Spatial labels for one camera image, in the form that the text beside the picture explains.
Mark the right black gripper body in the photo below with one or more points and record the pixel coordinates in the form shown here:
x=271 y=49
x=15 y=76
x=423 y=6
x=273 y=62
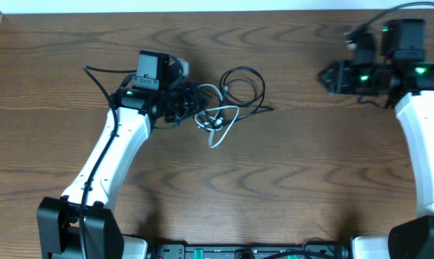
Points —
x=367 y=79

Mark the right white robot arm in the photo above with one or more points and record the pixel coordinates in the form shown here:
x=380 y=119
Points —
x=397 y=69

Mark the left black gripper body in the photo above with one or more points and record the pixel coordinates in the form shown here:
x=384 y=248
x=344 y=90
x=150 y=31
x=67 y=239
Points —
x=182 y=104

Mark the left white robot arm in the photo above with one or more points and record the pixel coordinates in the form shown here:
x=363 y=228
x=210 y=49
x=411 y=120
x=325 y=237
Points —
x=81 y=223

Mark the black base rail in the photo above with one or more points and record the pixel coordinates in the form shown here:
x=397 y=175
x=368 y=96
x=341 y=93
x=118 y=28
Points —
x=310 y=249

